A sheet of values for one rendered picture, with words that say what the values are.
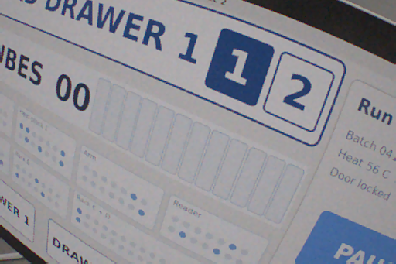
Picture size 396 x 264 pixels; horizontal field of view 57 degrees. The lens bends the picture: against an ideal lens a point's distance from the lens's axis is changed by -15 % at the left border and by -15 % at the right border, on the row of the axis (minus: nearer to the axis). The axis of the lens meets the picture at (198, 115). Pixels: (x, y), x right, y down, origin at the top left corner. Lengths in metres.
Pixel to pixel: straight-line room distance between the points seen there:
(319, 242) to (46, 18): 0.24
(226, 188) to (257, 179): 0.02
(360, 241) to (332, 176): 0.05
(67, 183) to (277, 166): 0.16
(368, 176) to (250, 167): 0.07
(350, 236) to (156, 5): 0.18
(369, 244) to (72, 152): 0.22
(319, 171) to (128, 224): 0.14
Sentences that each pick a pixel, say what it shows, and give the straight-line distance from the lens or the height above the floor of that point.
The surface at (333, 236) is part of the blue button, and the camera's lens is 0.25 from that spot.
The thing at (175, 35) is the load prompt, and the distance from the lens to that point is 0.25.
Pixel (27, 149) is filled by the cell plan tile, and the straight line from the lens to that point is 0.35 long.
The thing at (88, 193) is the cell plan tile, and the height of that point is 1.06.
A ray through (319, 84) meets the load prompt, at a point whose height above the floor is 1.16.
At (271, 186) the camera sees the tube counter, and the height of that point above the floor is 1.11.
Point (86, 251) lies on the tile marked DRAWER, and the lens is 0.34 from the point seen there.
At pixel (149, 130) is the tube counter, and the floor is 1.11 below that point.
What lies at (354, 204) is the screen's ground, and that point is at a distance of 0.24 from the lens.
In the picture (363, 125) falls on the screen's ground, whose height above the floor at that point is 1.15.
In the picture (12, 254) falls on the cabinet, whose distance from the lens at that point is 1.44.
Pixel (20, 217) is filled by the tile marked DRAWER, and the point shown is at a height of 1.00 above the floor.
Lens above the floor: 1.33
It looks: 56 degrees down
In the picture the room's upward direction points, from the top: 4 degrees counter-clockwise
